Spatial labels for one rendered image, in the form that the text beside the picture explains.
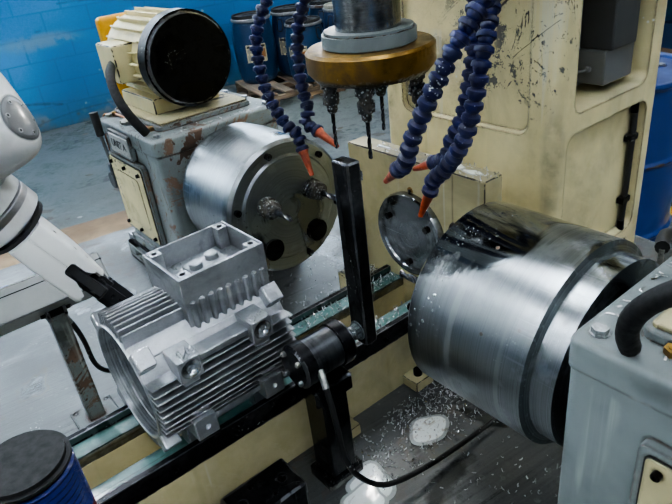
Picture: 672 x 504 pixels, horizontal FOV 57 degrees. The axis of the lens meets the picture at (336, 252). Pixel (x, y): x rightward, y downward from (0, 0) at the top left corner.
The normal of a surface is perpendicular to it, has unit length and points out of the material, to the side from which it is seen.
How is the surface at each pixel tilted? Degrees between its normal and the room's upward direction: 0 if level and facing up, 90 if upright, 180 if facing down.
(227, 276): 90
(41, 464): 0
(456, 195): 90
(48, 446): 0
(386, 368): 90
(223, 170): 43
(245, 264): 90
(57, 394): 0
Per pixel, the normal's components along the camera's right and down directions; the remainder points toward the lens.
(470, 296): -0.66, -0.26
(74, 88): 0.53, 0.36
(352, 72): -0.33, 0.49
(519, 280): -0.54, -0.48
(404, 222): -0.77, 0.38
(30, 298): 0.41, -0.31
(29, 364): -0.11, -0.87
